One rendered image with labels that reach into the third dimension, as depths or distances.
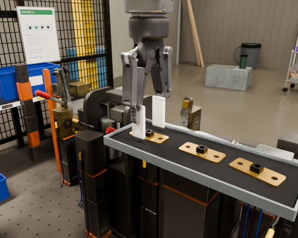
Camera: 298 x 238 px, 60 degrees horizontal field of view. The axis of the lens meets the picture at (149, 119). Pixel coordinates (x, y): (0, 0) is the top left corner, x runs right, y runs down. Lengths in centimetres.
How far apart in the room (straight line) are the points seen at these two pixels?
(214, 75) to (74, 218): 495
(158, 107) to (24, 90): 89
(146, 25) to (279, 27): 814
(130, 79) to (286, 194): 31
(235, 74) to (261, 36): 318
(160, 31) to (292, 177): 33
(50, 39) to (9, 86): 44
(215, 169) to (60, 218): 75
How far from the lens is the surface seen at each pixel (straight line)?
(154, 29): 47
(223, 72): 564
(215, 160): 48
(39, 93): 104
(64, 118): 109
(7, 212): 119
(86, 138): 76
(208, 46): 890
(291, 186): 46
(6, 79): 139
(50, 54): 170
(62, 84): 107
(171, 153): 50
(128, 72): 47
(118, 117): 73
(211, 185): 43
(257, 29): 860
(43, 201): 119
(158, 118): 57
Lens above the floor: 140
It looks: 22 degrees down
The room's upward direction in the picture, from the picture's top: straight up
